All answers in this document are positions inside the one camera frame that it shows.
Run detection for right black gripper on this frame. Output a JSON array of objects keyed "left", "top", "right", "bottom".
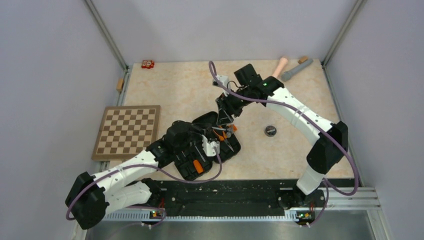
[{"left": 216, "top": 86, "right": 253, "bottom": 127}]

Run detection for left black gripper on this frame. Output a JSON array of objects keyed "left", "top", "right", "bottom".
[{"left": 175, "top": 123, "right": 211, "bottom": 153}]

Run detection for orange handled pliers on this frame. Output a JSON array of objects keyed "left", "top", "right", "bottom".
[{"left": 212, "top": 127, "right": 234, "bottom": 152}]

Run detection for black plastic tool case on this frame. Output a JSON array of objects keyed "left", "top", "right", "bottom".
[{"left": 168, "top": 111, "right": 241, "bottom": 181}]

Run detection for long orange handled screwdriver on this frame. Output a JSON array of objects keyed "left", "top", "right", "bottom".
[{"left": 193, "top": 159, "right": 204, "bottom": 174}]

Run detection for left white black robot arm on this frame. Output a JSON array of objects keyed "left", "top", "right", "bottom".
[{"left": 65, "top": 120, "right": 220, "bottom": 230}]

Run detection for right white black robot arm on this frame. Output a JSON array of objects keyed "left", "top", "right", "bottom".
[{"left": 208, "top": 61, "right": 348, "bottom": 206}]

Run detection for wooden chessboard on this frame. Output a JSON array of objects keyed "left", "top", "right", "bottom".
[{"left": 91, "top": 105, "right": 161, "bottom": 161}]

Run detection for grey toy microphone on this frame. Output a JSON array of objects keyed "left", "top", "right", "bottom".
[{"left": 281, "top": 58, "right": 314, "bottom": 82}]

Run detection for red toy car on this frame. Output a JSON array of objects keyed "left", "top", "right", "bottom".
[{"left": 141, "top": 60, "right": 155, "bottom": 69}]

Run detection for pink toy microphone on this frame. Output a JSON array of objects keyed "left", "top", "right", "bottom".
[{"left": 271, "top": 56, "right": 289, "bottom": 79}]

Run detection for left wooden block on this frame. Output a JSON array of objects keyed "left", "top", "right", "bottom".
[{"left": 116, "top": 78, "right": 125, "bottom": 93}]

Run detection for wooden block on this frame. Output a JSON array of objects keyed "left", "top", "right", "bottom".
[
  {"left": 116, "top": 78, "right": 125, "bottom": 93},
  {"left": 297, "top": 55, "right": 309, "bottom": 64}
]

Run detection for back wooden block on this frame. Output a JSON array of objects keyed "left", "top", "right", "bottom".
[{"left": 297, "top": 55, "right": 309, "bottom": 64}]

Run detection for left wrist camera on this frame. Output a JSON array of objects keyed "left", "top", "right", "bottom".
[{"left": 202, "top": 135, "right": 220, "bottom": 157}]

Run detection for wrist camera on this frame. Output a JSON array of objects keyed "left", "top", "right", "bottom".
[
  {"left": 212, "top": 75, "right": 230, "bottom": 88},
  {"left": 202, "top": 135, "right": 220, "bottom": 157}
]

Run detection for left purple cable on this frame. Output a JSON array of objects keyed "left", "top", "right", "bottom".
[{"left": 65, "top": 145, "right": 223, "bottom": 229}]

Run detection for purple cable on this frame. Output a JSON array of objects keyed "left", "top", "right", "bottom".
[
  {"left": 65, "top": 145, "right": 223, "bottom": 229},
  {"left": 208, "top": 60, "right": 360, "bottom": 229}
]

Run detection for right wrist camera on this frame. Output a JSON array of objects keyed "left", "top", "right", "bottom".
[{"left": 212, "top": 75, "right": 230, "bottom": 88}]

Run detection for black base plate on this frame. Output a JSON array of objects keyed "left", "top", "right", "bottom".
[{"left": 144, "top": 179, "right": 325, "bottom": 218}]

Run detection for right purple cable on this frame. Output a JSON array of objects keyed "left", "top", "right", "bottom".
[{"left": 208, "top": 60, "right": 360, "bottom": 229}]

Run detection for aluminium frame rail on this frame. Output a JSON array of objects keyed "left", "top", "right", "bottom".
[{"left": 71, "top": 187, "right": 395, "bottom": 240}]

